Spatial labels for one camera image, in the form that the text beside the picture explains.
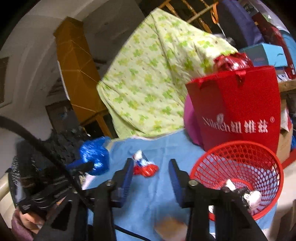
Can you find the wooden bench plank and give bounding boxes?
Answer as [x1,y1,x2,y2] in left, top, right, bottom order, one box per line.
[278,79,296,93]

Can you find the dark blue cushion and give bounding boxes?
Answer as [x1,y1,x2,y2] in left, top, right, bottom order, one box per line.
[216,0,265,49]

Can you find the magenta fabric bag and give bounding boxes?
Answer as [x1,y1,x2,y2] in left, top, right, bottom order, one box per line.
[184,95,203,147]

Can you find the black cable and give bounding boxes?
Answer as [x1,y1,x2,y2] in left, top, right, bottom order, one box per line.
[0,115,91,207]

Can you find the red plastic bag trash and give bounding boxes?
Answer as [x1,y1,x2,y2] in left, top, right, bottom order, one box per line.
[132,150,159,178]

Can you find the red plastic mesh basket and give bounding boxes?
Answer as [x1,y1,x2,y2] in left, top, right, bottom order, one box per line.
[189,141,284,220]

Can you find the wooden bed frame rails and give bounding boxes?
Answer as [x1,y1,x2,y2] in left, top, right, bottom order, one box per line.
[158,0,218,34]

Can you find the green clover pattern quilt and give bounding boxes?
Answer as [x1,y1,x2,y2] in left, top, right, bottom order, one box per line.
[97,8,236,138]

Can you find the brown cardboard box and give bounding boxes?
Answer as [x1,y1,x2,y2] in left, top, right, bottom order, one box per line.
[276,126,293,163]

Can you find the red paper gift bag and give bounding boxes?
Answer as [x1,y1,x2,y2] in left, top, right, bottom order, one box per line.
[186,66,280,152]

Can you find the brown wooden cabinet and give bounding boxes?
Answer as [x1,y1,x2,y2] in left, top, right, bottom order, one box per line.
[54,17,114,138]

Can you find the light blue cardboard box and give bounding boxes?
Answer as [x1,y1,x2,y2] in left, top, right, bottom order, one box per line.
[239,43,287,68]

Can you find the blue shiny plastic bag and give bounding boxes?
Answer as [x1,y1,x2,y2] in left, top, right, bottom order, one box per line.
[66,137,111,176]

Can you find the dark red gift box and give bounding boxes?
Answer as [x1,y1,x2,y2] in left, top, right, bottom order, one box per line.
[252,13,295,79]

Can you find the light blue cloth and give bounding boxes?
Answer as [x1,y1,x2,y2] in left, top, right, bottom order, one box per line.
[85,129,278,241]

